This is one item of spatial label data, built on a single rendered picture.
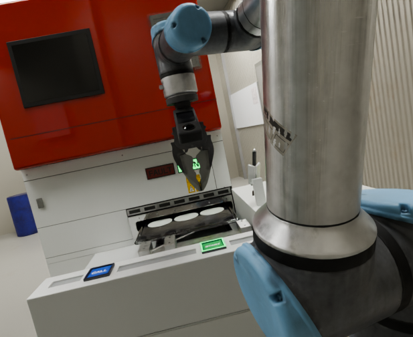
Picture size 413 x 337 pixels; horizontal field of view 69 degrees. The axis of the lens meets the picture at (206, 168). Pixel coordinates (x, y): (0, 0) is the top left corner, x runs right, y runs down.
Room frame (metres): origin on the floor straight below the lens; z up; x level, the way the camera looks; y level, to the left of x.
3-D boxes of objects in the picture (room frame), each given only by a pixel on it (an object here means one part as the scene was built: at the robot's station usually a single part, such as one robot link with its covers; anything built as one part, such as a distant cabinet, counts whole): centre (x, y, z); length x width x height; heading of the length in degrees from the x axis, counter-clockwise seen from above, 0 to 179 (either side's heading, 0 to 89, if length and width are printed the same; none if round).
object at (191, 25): (0.59, -0.03, 1.40); 0.11 x 0.11 x 0.08; 18
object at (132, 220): (1.23, 0.14, 0.89); 0.44 x 0.02 x 0.10; 94
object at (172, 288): (0.65, 0.15, 0.89); 0.55 x 0.09 x 0.14; 94
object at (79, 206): (1.23, 0.32, 1.02); 0.81 x 0.03 x 0.40; 94
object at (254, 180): (0.93, -0.15, 1.03); 0.06 x 0.04 x 0.13; 4
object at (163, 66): (0.67, 0.02, 1.41); 0.09 x 0.08 x 0.11; 18
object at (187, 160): (0.68, 0.04, 1.14); 0.06 x 0.03 x 0.09; 4
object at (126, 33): (1.54, 0.34, 1.52); 0.81 x 0.75 x 0.60; 94
